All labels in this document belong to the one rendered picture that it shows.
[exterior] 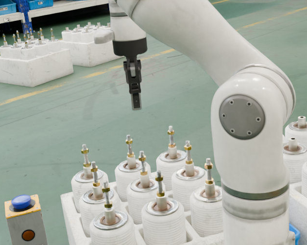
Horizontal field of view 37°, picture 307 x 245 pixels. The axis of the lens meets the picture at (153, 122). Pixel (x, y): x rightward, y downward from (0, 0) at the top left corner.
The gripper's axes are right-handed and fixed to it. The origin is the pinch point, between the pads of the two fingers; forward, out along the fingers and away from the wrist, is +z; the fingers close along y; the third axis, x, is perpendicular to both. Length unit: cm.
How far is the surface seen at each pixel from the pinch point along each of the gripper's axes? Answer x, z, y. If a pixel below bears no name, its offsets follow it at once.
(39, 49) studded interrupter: 63, 25, 221
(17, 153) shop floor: 55, 47, 91
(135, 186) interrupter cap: 2.6, 21.6, -1.1
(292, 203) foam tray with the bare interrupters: -35.9, 31.2, -1.6
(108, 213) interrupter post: 8.6, 19.5, -15.5
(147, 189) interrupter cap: -0.2, 21.7, -3.1
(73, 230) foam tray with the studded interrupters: 18.5, 29.0, -5.1
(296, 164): -39.7, 24.1, 5.8
